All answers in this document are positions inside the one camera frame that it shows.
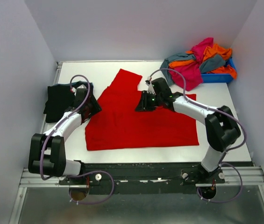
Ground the black t-shirt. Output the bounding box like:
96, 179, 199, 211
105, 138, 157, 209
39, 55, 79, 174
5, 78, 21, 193
43, 85, 84, 123

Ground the blue t-shirt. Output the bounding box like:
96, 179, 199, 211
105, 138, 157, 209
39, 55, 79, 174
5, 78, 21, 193
56, 81, 88, 89

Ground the blue plastic bin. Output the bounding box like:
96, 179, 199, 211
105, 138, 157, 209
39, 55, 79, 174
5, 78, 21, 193
200, 55, 237, 84

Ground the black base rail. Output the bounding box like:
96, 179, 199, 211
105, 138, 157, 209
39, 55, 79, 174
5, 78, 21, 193
59, 162, 225, 195

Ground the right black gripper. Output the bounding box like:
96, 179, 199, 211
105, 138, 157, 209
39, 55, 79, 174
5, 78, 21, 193
135, 90, 163, 112

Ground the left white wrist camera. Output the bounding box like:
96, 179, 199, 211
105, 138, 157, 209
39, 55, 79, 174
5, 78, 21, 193
71, 85, 86, 94

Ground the grey-blue t-shirt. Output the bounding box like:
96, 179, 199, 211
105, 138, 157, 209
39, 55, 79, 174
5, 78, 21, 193
160, 58, 225, 86

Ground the red t-shirt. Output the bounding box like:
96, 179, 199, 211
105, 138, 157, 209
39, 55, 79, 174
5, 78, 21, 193
85, 69, 199, 151

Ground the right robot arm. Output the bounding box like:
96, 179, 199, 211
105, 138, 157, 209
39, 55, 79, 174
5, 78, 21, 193
135, 78, 241, 183

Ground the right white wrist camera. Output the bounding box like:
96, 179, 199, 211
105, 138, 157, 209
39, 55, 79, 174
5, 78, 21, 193
145, 80, 156, 95

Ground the orange t-shirt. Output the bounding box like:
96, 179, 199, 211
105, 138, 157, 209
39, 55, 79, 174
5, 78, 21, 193
169, 43, 238, 80

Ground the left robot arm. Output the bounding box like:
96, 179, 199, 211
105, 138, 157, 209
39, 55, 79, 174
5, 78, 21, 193
28, 87, 102, 184

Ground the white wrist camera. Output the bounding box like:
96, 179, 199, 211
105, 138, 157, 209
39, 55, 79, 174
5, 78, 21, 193
145, 80, 156, 95
71, 85, 86, 94

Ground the magenta t-shirt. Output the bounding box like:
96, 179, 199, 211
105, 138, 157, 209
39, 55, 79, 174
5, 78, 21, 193
167, 37, 214, 91

